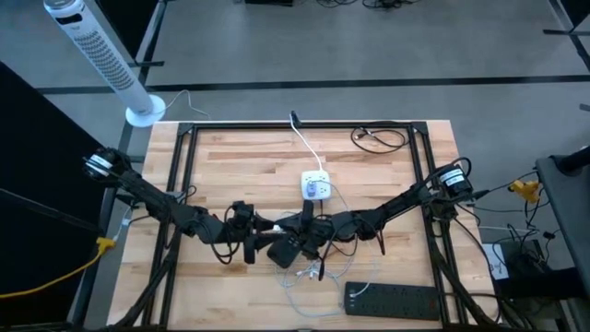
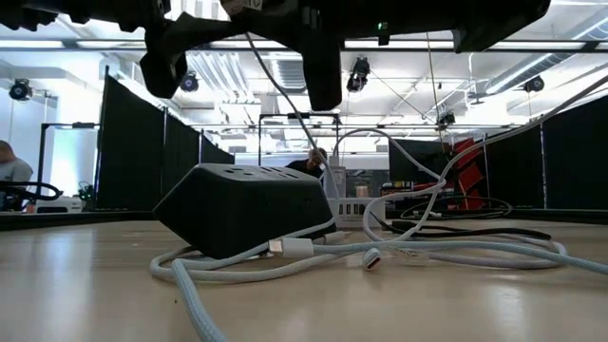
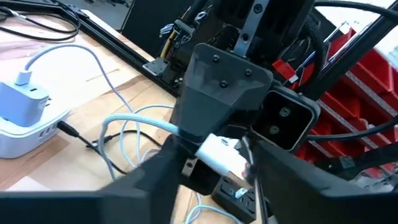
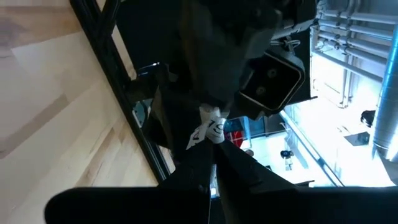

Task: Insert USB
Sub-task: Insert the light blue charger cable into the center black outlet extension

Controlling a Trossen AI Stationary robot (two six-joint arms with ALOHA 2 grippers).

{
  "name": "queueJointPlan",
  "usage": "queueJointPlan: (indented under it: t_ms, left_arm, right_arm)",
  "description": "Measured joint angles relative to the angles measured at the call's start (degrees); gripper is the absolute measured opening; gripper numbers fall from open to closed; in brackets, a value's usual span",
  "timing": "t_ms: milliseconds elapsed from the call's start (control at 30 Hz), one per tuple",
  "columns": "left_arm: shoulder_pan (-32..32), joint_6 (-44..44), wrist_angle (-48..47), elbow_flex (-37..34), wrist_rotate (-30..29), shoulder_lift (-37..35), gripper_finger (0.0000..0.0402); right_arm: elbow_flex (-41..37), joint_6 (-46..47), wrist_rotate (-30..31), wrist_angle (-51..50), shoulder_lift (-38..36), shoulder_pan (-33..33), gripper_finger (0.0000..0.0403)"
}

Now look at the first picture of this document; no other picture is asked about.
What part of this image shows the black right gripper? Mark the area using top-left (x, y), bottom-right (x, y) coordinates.
top-left (277, 199), bottom-right (360, 260)

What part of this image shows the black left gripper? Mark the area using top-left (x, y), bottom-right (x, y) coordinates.
top-left (201, 199), bottom-right (287, 267)

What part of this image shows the black power adapter block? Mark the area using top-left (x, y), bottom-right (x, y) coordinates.
top-left (265, 231), bottom-right (304, 270)

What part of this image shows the black USB cable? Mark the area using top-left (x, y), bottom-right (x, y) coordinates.
top-left (315, 200), bottom-right (387, 283)

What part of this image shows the white power cube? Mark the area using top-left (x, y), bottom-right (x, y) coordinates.
top-left (300, 169), bottom-right (333, 203)

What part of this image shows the light blue braided cable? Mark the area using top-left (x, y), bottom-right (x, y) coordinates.
top-left (274, 257), bottom-right (348, 320)

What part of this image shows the long black power strip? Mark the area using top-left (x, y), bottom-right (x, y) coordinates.
top-left (343, 280), bottom-right (442, 323)

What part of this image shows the white box with writing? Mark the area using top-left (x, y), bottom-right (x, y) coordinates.
top-left (481, 243), bottom-right (512, 281)

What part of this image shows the black curtain divider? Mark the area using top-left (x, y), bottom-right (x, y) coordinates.
top-left (94, 0), bottom-right (160, 64)
top-left (0, 59), bottom-right (119, 332)
top-left (560, 0), bottom-right (590, 30)

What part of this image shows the black equipment box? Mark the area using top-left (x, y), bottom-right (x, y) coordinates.
top-left (500, 237), bottom-right (586, 301)

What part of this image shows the white tower fan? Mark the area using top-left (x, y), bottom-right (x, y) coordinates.
top-left (43, 0), bottom-right (167, 129)

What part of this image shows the black desk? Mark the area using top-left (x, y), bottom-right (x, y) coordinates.
top-left (534, 146), bottom-right (590, 301)

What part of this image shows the white power cube cord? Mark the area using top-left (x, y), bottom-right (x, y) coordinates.
top-left (289, 120), bottom-right (325, 172)

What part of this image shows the black coiled cable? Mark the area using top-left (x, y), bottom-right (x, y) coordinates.
top-left (349, 127), bottom-right (410, 155)

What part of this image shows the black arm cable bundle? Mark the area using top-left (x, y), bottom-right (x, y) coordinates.
top-left (426, 216), bottom-right (508, 331)
top-left (108, 216), bottom-right (186, 332)

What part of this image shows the yellow cable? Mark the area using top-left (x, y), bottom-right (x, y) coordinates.
top-left (0, 236), bottom-right (118, 300)

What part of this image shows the thin white fan cord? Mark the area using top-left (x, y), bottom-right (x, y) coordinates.
top-left (163, 89), bottom-right (211, 119)

